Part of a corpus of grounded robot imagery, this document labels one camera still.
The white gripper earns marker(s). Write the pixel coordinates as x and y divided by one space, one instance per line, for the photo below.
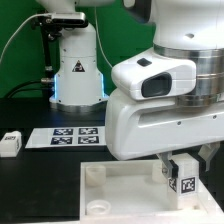
139 128

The white square tabletop part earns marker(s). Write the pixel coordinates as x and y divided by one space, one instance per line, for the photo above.
135 192

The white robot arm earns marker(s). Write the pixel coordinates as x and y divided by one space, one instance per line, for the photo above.
168 97

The white sheet with markers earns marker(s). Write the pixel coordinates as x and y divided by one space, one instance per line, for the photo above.
66 136

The black camera on stand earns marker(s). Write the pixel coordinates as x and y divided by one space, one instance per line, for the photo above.
51 29

